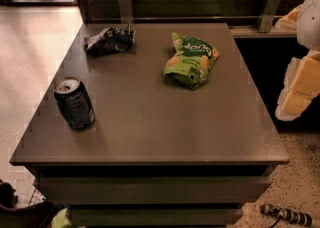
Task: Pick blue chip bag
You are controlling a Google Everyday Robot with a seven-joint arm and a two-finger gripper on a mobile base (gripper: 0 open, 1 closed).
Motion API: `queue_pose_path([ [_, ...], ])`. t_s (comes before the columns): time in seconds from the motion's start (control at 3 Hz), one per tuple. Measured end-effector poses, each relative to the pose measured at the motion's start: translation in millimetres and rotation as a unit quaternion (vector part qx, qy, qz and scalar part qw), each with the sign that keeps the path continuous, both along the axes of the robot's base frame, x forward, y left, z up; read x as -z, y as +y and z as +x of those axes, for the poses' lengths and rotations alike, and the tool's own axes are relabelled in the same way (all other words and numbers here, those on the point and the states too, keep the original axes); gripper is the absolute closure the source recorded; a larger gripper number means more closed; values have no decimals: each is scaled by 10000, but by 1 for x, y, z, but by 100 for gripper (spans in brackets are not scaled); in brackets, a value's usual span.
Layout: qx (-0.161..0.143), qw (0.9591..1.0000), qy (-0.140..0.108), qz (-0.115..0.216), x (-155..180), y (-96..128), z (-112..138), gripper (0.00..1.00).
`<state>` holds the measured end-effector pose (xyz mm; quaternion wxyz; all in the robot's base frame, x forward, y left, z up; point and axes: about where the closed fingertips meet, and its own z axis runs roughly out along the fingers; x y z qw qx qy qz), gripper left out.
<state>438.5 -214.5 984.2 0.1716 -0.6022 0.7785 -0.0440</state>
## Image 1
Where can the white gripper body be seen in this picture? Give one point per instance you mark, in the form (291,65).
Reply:
(310,22)

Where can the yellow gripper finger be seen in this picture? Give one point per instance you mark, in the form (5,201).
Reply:
(289,21)

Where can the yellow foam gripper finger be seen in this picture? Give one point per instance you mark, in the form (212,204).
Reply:
(301,86)

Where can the green chip bag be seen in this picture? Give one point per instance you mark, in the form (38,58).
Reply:
(190,66)

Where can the green bag at bottom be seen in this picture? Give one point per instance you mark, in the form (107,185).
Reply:
(61,220)

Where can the grey drawer cabinet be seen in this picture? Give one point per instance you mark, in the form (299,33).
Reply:
(157,155)

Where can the black soda can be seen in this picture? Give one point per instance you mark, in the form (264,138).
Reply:
(74,102)

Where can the right metal wall bracket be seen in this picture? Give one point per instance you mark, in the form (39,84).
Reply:
(265,20)

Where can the metal wall bracket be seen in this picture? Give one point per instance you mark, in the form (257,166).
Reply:
(265,20)
(125,11)

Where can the black white striped handle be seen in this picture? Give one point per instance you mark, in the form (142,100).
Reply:
(287,215)

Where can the left metal wall bracket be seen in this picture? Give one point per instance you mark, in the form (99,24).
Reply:
(125,11)

